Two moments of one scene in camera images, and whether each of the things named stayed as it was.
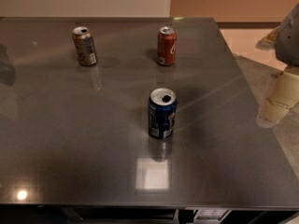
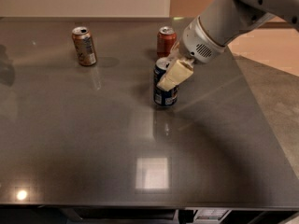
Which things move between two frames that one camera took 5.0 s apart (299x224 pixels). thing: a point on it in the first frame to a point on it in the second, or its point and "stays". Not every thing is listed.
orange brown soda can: [84, 44] stays
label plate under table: [209, 214] stays
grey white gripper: [290, 42] to [197, 43]
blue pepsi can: [162, 111] to [163, 97]
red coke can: [166, 46] stays
